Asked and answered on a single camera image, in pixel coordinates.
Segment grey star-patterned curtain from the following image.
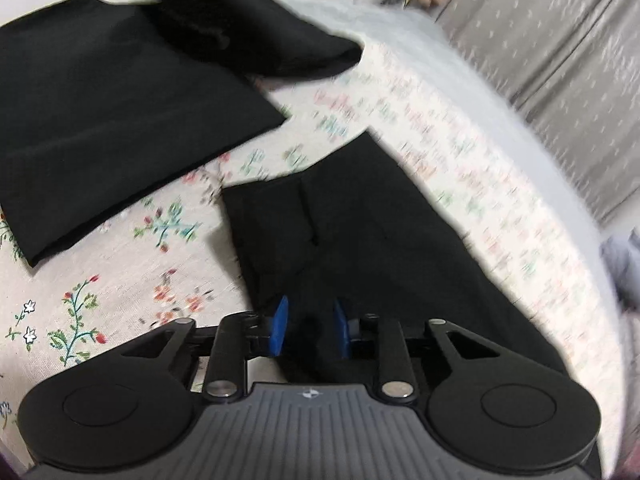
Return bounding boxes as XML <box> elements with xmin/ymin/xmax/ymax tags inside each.
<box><xmin>434</xmin><ymin>0</ymin><xmax>640</xmax><ymax>228</ymax></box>

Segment black pants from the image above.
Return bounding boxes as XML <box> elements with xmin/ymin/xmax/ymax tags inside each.
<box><xmin>220</xmin><ymin>130</ymin><xmax>576</xmax><ymax>396</ymax></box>

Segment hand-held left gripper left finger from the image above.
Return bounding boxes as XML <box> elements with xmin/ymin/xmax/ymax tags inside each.
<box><xmin>117</xmin><ymin>295</ymin><xmax>291</xmax><ymax>405</ymax></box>

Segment folded black garment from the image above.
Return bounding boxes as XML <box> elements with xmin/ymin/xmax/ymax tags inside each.
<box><xmin>0</xmin><ymin>0</ymin><xmax>287</xmax><ymax>267</ymax></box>

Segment floral printed cloth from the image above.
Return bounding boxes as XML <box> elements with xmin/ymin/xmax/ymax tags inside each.
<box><xmin>0</xmin><ymin>35</ymin><xmax>618</xmax><ymax>461</ymax></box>

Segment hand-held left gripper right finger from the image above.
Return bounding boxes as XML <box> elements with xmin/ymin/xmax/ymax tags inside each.
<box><xmin>332</xmin><ymin>297</ymin><xmax>501</xmax><ymax>403</ymax></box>

